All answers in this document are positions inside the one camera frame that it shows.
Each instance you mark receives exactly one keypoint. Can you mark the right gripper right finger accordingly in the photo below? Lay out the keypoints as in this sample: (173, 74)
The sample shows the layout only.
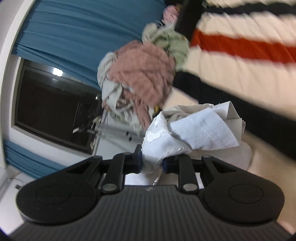
(185, 167)

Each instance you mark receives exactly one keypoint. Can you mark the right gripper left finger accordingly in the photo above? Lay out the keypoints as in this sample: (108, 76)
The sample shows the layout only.
(119, 166)

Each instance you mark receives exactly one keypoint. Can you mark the white shirt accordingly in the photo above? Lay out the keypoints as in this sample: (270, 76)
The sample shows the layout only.
(196, 130)

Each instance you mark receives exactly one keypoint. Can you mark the grey metal tripod stand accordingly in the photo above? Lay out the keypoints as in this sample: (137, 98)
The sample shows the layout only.
(108, 126)

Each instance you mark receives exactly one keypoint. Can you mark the grey white garment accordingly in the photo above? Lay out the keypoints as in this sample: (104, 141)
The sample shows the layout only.
(113, 101)

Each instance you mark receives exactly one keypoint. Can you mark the pink fluffy blanket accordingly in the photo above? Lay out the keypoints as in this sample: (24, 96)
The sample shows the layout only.
(147, 72)

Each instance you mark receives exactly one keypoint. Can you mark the blue left curtain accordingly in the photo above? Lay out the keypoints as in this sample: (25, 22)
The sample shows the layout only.
(29, 163)

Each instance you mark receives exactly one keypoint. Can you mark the blue curtain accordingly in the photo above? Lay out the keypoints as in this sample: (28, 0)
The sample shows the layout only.
(74, 36)
(29, 163)

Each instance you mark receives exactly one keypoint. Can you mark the green patterned garment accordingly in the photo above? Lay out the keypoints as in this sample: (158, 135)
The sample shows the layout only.
(172, 42)

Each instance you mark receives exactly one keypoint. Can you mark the striped red black cream blanket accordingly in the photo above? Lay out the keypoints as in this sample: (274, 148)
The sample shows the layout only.
(244, 52)

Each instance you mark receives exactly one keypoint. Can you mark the blue right curtain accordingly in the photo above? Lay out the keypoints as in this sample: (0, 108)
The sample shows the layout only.
(74, 36)

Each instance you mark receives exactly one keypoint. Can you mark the small pink garment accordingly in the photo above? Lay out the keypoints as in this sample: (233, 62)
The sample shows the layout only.
(170, 15)

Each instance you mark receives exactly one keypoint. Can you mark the black bedside seat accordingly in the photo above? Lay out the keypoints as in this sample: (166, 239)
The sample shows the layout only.
(190, 13)

